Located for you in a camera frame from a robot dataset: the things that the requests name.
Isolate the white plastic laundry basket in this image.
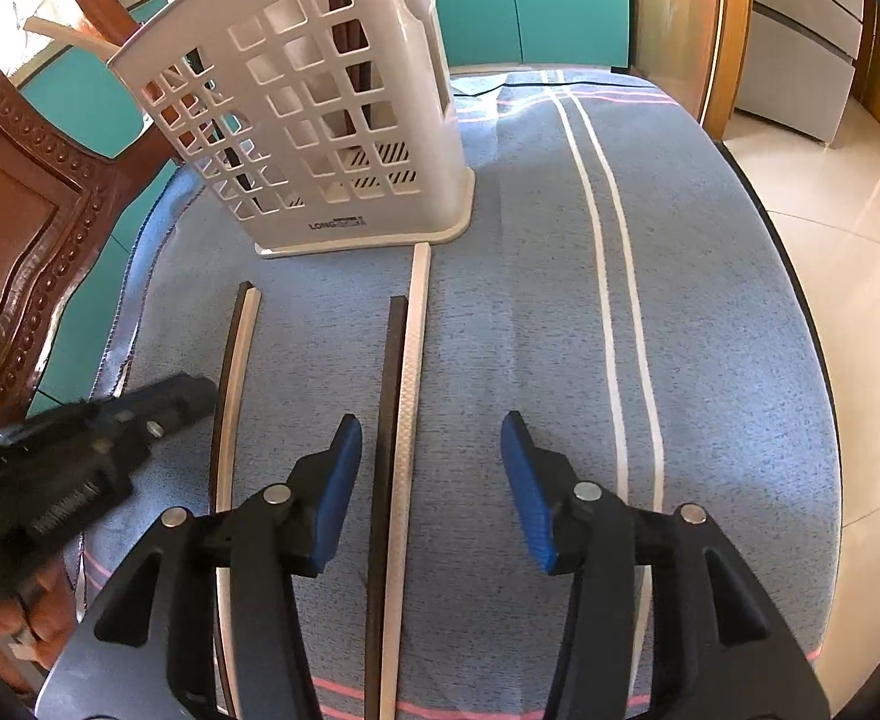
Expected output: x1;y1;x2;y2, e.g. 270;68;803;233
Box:
106;0;477;260

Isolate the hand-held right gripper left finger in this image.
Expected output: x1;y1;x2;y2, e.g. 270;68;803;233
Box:
35;412;364;720

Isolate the wood framed glass door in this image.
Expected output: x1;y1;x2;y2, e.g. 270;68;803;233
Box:
626;0;756;142

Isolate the carved wooden chair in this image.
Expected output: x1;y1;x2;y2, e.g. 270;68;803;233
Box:
0;0;186;425

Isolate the black chopstick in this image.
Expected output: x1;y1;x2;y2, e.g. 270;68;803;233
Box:
363;296;409;720

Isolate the blue striped cloth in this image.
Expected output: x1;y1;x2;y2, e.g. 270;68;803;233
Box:
35;67;842;720

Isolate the white chopstick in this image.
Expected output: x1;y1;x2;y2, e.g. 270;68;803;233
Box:
378;242;433;720
213;291;263;720

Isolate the grey refrigerator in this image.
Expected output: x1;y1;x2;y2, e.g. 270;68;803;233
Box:
732;0;872;145

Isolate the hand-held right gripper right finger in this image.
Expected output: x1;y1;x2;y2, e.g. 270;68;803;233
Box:
500;410;831;720

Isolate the dark brown chopstick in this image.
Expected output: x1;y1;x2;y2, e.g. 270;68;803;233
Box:
207;281;255;720

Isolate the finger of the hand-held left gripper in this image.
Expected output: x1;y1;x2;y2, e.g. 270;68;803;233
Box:
91;373;220;452

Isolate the person's left hand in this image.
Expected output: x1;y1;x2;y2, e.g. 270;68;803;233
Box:
0;561;67;667

